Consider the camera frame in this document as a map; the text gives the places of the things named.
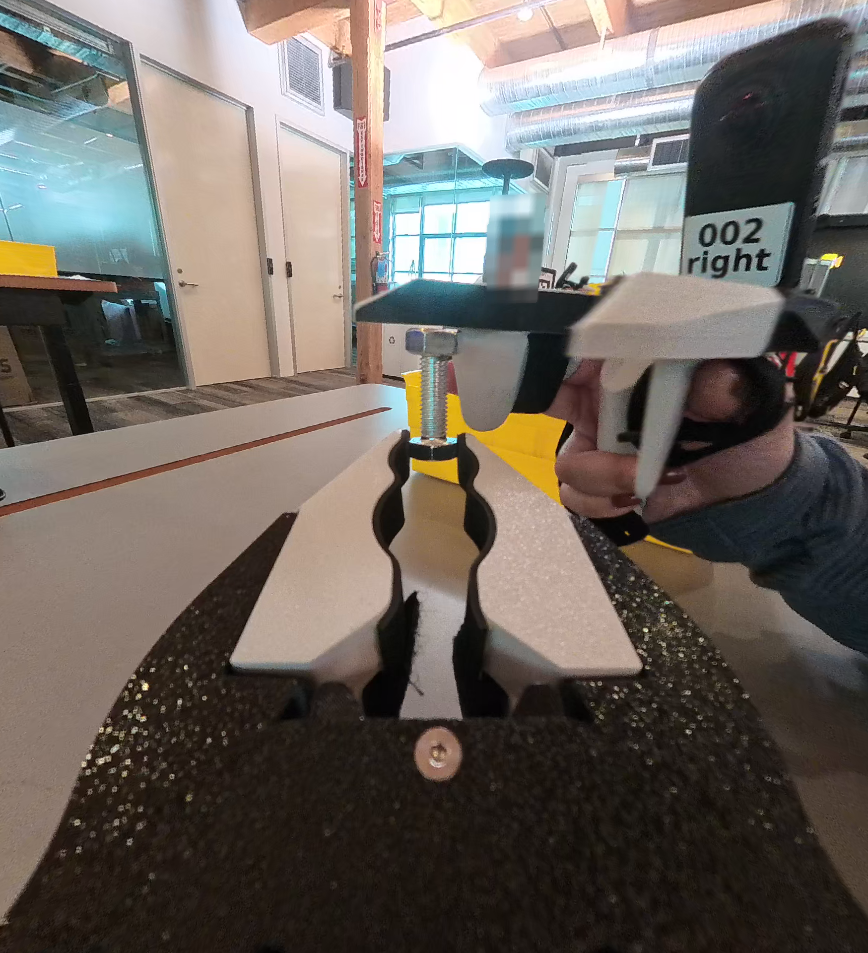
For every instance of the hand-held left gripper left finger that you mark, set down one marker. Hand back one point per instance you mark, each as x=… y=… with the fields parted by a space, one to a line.
x=314 y=588

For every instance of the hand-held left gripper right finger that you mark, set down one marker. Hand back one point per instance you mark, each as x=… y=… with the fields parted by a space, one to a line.
x=553 y=595

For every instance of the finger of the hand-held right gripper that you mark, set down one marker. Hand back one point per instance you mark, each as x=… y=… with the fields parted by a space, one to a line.
x=478 y=305

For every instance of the steel hex bolt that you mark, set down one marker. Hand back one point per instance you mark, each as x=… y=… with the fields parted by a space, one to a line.
x=434 y=394

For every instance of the steel hex nut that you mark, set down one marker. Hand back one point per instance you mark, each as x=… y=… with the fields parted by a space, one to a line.
x=434 y=450

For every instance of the person's right forearm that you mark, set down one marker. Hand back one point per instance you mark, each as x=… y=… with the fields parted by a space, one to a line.
x=836 y=536

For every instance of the person's right hand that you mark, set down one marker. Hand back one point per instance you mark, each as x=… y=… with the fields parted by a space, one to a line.
x=586 y=473

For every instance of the black round ceiling fixture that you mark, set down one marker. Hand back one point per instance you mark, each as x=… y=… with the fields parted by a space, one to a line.
x=508 y=170

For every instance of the yellow plastic bin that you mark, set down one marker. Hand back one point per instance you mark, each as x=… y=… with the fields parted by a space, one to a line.
x=523 y=447

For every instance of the black display board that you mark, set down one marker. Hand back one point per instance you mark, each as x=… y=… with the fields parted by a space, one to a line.
x=862 y=268

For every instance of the white door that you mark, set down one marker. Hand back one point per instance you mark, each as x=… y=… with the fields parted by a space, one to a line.
x=314 y=253
x=210 y=238

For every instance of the silver ceiling ducts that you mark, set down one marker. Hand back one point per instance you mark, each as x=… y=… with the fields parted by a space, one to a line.
x=590 y=82

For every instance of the wooden side table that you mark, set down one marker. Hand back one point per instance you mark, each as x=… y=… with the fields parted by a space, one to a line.
x=32 y=287

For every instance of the stack of yellow boxes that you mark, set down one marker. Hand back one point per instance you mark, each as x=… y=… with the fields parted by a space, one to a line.
x=9 y=257

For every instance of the wooden support post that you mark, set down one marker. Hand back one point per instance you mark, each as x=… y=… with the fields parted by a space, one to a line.
x=367 y=186

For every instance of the black wall speaker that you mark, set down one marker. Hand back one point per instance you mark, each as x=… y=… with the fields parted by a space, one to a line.
x=343 y=89

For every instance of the wall air vent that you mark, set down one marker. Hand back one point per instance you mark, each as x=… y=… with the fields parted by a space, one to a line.
x=304 y=73

